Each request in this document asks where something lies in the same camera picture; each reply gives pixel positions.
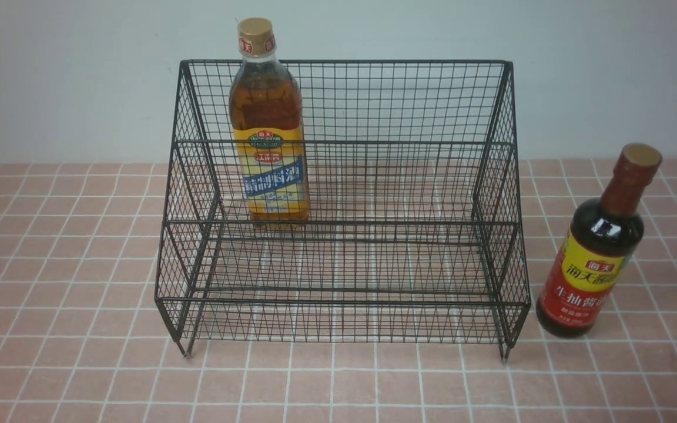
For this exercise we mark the amber cooking wine bottle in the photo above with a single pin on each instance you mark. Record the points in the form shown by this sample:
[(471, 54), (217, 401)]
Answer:
[(266, 112)]

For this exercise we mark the dark soy sauce bottle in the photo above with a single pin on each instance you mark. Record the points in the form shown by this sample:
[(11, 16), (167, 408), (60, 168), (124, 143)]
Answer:
[(602, 237)]

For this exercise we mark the black wire mesh rack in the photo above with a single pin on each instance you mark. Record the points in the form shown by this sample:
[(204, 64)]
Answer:
[(415, 231)]

